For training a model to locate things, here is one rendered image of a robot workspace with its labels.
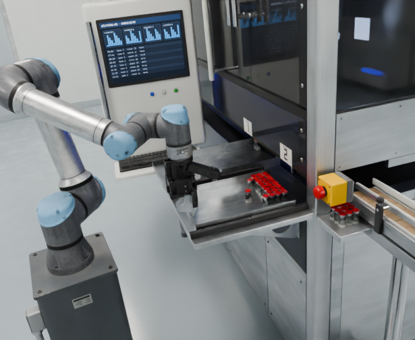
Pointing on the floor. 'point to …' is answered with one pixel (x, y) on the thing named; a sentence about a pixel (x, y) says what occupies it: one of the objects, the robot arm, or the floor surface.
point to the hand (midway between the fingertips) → (194, 212)
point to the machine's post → (320, 155)
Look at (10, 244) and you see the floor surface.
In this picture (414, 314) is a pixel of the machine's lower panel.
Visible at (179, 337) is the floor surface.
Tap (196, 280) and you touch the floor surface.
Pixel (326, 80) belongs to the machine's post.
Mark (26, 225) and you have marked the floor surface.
